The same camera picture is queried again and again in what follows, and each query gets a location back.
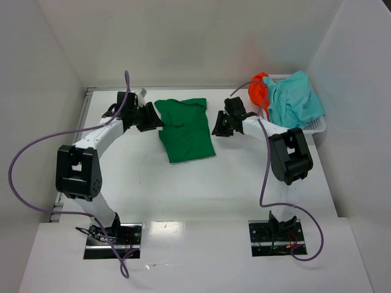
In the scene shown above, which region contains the green t shirt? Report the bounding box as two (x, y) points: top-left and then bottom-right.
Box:
(155, 98), (216, 164)

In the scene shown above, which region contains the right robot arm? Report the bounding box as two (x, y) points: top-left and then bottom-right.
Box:
(212, 110), (313, 237)

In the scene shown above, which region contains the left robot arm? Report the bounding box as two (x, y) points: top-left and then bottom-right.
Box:
(56, 102), (164, 239)

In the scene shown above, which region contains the orange t shirt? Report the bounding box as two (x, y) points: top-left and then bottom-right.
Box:
(248, 72), (269, 117)

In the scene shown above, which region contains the teal t shirt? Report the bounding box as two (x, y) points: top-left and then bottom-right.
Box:
(263, 70), (325, 130)

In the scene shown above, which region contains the white plastic basket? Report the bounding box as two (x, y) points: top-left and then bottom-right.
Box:
(265, 74), (327, 135)

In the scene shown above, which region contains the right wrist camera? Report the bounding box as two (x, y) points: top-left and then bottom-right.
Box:
(224, 96), (246, 116)

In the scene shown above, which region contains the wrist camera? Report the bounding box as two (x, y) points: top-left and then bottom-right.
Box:
(224, 96), (246, 116)
(115, 88), (147, 111)

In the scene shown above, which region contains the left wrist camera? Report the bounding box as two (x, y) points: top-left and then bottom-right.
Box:
(115, 88), (147, 111)

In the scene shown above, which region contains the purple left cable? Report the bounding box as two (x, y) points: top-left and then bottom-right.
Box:
(7, 70), (135, 280)

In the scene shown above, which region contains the purple cable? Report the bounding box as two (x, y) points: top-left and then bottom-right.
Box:
(228, 81), (324, 262)
(7, 70), (135, 280)

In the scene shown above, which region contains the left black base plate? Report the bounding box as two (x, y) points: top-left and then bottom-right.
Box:
(76, 223), (142, 260)

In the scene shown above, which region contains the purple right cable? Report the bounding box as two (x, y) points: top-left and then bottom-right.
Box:
(228, 81), (324, 262)

